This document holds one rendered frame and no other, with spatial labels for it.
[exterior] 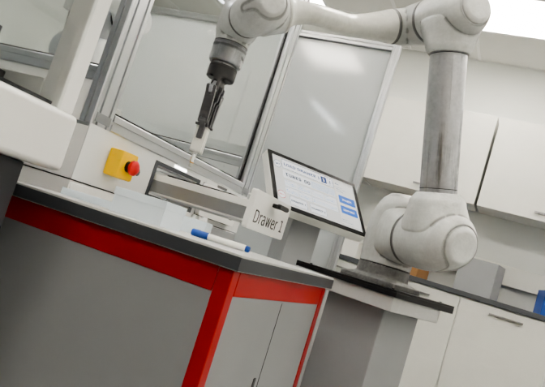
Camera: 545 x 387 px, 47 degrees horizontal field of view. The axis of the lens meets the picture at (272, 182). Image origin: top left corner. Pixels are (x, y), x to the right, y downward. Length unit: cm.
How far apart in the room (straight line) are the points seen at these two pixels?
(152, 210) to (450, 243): 76
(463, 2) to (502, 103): 382
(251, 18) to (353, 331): 90
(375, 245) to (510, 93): 383
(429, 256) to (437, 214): 11
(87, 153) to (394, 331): 97
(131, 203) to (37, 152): 25
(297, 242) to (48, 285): 167
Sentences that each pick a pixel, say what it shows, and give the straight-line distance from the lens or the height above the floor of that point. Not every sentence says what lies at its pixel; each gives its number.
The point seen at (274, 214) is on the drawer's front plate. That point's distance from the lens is 187.
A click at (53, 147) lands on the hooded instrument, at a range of 116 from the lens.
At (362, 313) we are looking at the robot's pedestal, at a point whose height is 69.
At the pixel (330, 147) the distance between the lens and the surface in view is 350.
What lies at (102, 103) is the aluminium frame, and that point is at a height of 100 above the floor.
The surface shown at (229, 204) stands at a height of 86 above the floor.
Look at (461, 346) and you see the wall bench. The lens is 454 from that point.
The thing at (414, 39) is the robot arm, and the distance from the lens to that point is 189.
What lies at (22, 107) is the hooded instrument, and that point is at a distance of 109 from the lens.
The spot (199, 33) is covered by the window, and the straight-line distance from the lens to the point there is 198.
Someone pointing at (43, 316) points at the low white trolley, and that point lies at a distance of 129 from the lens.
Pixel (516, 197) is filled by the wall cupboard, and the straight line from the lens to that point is 496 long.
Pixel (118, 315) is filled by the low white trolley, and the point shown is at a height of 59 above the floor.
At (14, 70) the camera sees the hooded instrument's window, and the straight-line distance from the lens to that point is 109.
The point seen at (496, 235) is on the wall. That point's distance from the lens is 528.
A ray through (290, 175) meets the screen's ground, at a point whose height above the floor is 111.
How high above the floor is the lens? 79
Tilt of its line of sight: 6 degrees up
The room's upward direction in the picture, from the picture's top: 18 degrees clockwise
